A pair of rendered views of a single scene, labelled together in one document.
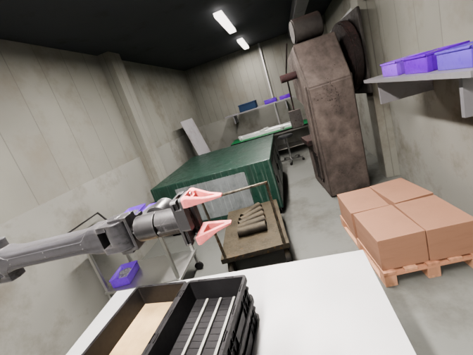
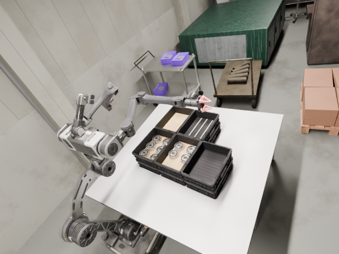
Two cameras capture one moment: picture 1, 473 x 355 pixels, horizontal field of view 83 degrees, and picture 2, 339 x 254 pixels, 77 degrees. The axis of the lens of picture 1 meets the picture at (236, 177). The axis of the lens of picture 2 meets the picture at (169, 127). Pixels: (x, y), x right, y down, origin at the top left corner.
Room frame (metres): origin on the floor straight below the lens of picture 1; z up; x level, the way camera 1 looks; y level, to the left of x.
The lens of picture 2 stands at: (-0.68, -0.23, 2.36)
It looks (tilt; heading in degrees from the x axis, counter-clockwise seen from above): 39 degrees down; 29
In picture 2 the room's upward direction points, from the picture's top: 20 degrees counter-clockwise
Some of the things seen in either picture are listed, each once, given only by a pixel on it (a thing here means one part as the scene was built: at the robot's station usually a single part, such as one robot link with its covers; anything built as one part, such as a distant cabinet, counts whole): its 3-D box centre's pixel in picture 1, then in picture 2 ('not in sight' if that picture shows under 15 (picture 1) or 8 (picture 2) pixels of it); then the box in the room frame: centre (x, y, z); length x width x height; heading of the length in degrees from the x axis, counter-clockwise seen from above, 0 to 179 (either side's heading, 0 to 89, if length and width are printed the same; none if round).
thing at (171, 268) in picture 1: (141, 252); (170, 79); (2.65, 1.21, 0.48); 1.03 x 0.60 x 0.97; 72
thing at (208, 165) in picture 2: not in sight; (207, 165); (0.43, 0.14, 0.87); 0.40 x 0.30 x 0.11; 161
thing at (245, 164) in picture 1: (228, 179); (234, 32); (4.68, 0.15, 0.41); 2.05 x 1.88 x 0.83; 166
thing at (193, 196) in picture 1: (203, 205); (205, 102); (0.53, 0.08, 1.47); 0.09 x 0.07 x 0.07; 77
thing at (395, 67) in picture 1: (402, 65); not in sight; (2.18, -1.54, 1.52); 0.34 x 0.23 x 0.11; 166
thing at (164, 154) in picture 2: not in sight; (179, 155); (0.53, 0.43, 0.87); 0.40 x 0.30 x 0.11; 161
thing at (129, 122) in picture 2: not in sight; (134, 113); (0.47, 0.64, 1.45); 0.45 x 0.14 x 0.10; 16
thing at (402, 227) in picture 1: (395, 222); (332, 98); (2.16, -1.25, 0.19); 1.12 x 0.82 x 0.39; 166
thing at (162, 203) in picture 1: (146, 222); (187, 99); (0.61, 0.24, 1.45); 0.12 x 0.11 x 0.09; 77
